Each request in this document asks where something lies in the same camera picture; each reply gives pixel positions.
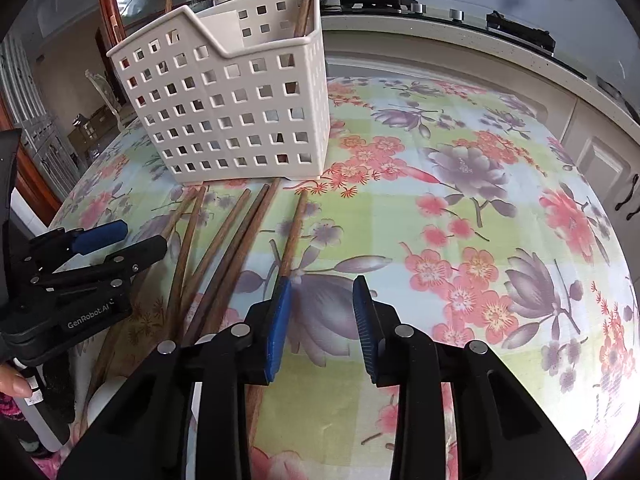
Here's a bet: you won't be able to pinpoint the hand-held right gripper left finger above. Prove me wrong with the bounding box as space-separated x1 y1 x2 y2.
57 276 293 480

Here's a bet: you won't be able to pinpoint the person's left hand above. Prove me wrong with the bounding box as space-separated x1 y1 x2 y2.
0 362 32 396

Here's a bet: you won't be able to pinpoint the dark metal ladle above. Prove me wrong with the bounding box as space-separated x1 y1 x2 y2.
596 76 640 126

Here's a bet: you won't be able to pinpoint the cardboard boxes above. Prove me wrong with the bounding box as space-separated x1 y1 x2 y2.
67 110 113 148

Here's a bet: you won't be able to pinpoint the white perforated plastic basket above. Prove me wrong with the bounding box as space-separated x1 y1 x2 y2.
106 0 332 185

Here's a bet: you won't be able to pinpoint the black glass gas stove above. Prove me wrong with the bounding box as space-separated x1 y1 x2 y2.
320 0 590 80

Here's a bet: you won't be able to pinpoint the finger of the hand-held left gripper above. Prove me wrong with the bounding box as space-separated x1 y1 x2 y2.
20 219 128 276
22 234 168 306

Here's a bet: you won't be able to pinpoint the ornate white chair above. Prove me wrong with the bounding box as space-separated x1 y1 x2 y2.
85 69 123 117

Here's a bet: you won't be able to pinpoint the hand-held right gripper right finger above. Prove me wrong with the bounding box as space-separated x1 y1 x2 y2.
351 275 586 480

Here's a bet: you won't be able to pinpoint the floral tablecloth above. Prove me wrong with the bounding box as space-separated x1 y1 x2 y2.
50 77 632 480

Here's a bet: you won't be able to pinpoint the wooden sliding glass door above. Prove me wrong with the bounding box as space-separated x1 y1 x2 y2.
94 0 236 106

